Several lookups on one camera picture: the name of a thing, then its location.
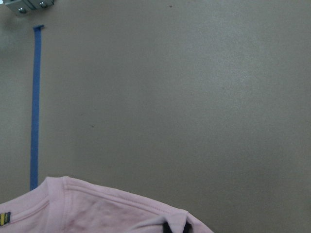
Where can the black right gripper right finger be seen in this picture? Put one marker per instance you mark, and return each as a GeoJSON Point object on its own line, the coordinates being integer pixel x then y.
{"type": "Point", "coordinates": [187, 228]}

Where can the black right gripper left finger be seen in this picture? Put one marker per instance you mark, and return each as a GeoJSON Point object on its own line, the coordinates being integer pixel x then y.
{"type": "Point", "coordinates": [166, 228]}

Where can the pink Snoopy t-shirt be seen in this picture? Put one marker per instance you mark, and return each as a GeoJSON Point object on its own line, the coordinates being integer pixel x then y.
{"type": "Point", "coordinates": [69, 205]}

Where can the aluminium frame post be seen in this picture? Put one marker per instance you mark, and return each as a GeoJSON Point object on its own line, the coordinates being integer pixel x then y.
{"type": "Point", "coordinates": [22, 7]}

